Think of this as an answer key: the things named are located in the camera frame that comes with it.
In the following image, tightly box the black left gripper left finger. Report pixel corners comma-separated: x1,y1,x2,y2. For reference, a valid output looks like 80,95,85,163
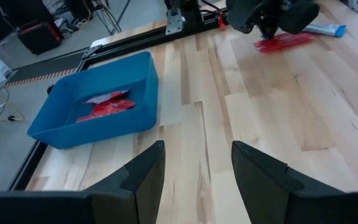
0,139,167,224

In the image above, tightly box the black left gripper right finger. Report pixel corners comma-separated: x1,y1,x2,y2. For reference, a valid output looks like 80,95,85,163
231,140,358,224

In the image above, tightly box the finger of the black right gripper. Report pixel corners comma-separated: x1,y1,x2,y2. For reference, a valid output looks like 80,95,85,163
225,0,272,40
270,0,321,40

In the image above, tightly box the red candy bar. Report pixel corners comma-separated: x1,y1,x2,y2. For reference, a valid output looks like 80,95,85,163
91,98,136,115
253,32,316,54
84,89,131,105
75,111,105,124

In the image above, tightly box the blue white candy bar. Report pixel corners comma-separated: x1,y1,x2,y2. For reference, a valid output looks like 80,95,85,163
303,23,347,38

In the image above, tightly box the red tag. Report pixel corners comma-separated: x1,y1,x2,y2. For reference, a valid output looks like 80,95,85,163
218,11,227,31

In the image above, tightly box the blue plastic bin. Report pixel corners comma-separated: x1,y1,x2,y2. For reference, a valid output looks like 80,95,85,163
27,51,160,149

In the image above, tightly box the black box red trim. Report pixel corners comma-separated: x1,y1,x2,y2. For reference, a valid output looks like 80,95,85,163
17,19,64,56

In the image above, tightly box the silver mounting bracket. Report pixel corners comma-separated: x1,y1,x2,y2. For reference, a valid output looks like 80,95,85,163
165,8,183,35

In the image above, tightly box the black aluminium rig frame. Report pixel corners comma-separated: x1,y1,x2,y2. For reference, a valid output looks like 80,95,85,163
7,0,358,191

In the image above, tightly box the yellow cable black plug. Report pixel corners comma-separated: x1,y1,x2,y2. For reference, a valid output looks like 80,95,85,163
0,85,27,131

